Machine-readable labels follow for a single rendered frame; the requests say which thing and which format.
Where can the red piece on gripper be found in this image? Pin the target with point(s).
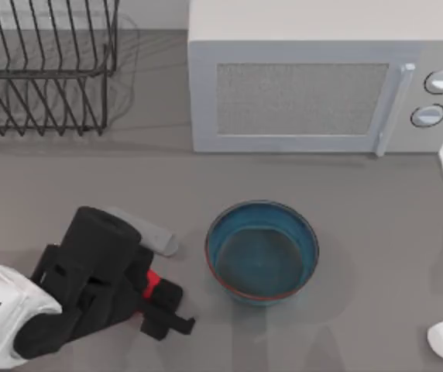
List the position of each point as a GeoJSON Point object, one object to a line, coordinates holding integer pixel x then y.
{"type": "Point", "coordinates": [152, 282]}

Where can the pale grey rounded box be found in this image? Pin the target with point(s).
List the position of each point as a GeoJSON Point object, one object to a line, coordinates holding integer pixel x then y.
{"type": "Point", "coordinates": [157, 236]}

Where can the blue bowl with red rim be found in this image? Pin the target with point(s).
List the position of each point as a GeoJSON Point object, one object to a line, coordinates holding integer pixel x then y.
{"type": "Point", "coordinates": [262, 255]}

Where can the pale microwave door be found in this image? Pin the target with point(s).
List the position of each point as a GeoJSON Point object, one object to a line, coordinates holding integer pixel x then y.
{"type": "Point", "coordinates": [206, 97]}

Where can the pale microwave oven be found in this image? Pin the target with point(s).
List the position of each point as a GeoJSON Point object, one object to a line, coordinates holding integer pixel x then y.
{"type": "Point", "coordinates": [322, 23]}

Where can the small round microwave knob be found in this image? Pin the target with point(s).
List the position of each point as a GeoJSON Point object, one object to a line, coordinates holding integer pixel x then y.
{"type": "Point", "coordinates": [428, 115]}

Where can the large round microwave knob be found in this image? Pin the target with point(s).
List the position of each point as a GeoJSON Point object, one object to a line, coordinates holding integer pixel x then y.
{"type": "Point", "coordinates": [442, 80]}

